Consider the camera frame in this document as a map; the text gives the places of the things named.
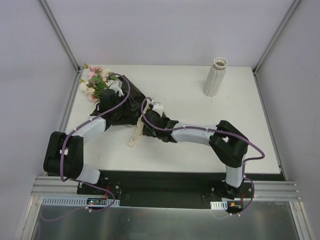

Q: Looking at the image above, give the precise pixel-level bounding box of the purple cable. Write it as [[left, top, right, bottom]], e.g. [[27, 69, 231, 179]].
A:
[[39, 72, 134, 222], [141, 97, 266, 221]]

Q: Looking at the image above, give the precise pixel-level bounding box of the right aluminium frame post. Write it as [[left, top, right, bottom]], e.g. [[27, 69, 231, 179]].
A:
[[252, 0, 303, 75]]

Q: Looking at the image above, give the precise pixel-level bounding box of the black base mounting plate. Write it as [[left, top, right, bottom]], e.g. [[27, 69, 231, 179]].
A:
[[76, 169, 286, 208]]

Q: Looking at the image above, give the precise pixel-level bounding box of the white ribbed vase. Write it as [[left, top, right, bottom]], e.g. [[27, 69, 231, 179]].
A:
[[203, 57, 228, 97]]

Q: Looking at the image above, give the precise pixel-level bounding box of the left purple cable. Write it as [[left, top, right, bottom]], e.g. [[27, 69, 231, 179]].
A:
[[39, 72, 134, 222]]

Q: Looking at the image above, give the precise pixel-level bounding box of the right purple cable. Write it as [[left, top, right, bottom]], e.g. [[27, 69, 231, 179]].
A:
[[141, 97, 266, 221]]

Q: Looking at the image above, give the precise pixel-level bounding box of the black wrapping paper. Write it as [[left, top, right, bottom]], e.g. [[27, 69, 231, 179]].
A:
[[93, 75, 178, 143]]

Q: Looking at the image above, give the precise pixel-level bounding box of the front aluminium rail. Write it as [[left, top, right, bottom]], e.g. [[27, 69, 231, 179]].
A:
[[31, 176, 302, 202]]

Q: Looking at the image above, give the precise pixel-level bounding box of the pink white flower bouquet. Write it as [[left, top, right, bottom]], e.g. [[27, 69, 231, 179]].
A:
[[78, 63, 118, 104]]

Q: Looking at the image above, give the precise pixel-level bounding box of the aluminium frame post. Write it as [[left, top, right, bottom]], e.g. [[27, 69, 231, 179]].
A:
[[252, 0, 303, 75], [37, 0, 81, 73]]

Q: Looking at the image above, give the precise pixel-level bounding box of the cream printed ribbon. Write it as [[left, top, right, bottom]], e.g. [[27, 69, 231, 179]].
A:
[[127, 97, 154, 148]]

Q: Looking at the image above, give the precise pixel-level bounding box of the right white cable duct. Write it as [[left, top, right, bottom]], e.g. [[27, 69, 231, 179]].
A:
[[210, 200, 244, 211]]

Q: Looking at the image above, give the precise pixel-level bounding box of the left white cable duct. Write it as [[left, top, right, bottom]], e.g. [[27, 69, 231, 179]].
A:
[[42, 196, 120, 208]]

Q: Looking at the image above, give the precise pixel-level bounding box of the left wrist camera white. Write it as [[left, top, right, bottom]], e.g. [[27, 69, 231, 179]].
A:
[[109, 80, 124, 97]]

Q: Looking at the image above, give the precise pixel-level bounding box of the left aluminium frame post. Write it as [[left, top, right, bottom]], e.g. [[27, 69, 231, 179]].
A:
[[37, 0, 81, 73]]

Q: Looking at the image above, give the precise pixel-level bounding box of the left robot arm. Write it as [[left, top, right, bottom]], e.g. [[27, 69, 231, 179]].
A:
[[43, 89, 128, 184]]

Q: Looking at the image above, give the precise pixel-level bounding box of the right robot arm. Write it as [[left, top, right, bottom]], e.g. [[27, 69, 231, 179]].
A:
[[141, 109, 249, 200]]

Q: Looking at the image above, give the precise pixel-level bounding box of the white cable duct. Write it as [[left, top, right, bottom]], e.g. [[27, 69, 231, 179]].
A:
[[42, 196, 120, 208], [210, 200, 244, 211]]

